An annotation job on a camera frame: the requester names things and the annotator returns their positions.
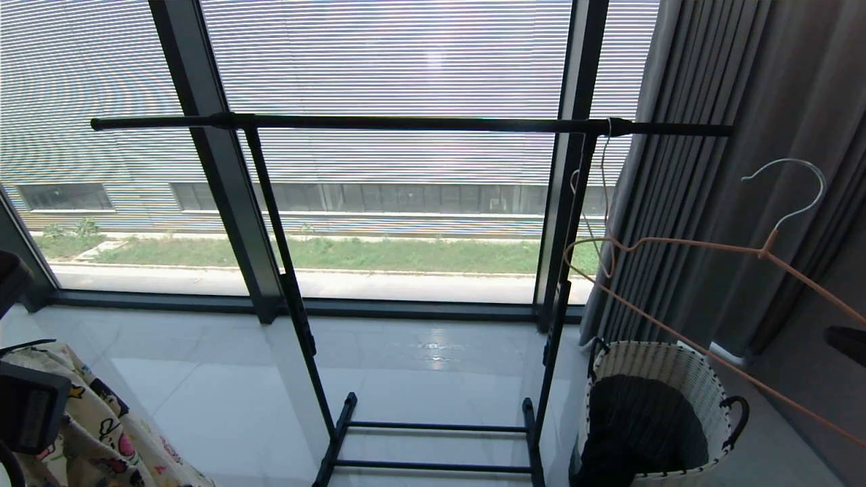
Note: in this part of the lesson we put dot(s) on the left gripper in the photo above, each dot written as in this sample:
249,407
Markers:
34,412

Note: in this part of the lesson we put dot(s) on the cream printed garment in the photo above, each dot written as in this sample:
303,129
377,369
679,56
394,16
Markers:
115,439

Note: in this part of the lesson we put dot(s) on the pink clothes hanger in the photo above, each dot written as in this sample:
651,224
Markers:
604,203
703,244

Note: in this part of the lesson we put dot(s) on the black clothes rack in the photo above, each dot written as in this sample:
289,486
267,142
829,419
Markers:
406,124

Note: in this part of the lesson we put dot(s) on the white laundry basket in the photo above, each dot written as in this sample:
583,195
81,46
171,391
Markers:
697,379

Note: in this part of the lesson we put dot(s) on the black garment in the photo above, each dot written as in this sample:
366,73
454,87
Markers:
605,467

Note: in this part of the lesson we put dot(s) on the white pipe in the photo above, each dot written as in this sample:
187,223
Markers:
719,352

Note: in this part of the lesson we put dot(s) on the grey curtain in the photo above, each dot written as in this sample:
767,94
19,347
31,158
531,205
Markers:
731,135

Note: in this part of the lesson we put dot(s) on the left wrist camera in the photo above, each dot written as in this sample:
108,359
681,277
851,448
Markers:
12,284

